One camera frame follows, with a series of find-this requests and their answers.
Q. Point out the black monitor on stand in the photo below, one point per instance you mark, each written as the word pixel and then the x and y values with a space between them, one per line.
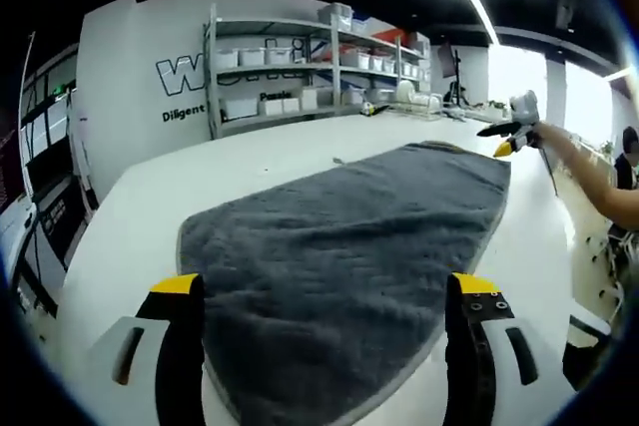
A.
pixel 448 61

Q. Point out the grey metal shelving rack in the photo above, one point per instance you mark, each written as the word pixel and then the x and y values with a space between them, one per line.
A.
pixel 334 59

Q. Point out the white perforated desk panel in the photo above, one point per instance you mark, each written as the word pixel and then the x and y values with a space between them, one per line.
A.
pixel 594 266

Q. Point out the person's right hand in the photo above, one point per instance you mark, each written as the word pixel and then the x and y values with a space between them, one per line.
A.
pixel 543 135

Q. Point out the grey plush towel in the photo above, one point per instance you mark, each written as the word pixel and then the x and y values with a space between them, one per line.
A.
pixel 339 246

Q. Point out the short ceiling light strip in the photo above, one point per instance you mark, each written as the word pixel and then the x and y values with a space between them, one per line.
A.
pixel 621 73

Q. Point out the rows of white storage bins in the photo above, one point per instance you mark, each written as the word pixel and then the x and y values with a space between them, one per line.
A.
pixel 252 56

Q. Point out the yellow and black tool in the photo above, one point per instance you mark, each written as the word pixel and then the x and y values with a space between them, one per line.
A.
pixel 369 108

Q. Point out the black cabinet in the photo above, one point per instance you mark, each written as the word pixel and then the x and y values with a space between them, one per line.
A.
pixel 62 226

